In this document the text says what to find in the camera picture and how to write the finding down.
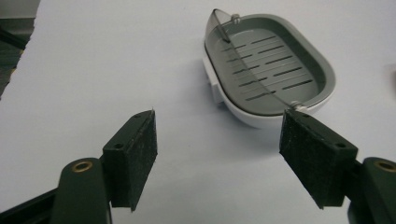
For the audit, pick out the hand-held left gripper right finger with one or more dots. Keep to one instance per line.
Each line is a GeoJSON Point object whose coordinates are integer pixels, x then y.
{"type": "Point", "coordinates": [317, 158]}

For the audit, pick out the white and grey soap box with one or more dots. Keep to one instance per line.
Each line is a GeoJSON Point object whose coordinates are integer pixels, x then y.
{"type": "Point", "coordinates": [264, 68]}

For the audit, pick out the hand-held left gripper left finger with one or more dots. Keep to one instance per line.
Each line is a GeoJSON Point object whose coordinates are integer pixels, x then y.
{"type": "Point", "coordinates": [130, 161]}

